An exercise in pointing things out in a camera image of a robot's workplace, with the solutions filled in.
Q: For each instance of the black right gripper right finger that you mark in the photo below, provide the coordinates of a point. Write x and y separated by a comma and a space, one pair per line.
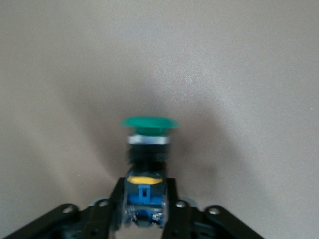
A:
182, 221

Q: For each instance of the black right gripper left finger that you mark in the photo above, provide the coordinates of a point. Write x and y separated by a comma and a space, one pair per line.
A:
99, 219

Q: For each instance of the green mushroom push button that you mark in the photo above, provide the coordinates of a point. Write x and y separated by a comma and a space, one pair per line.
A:
147, 149

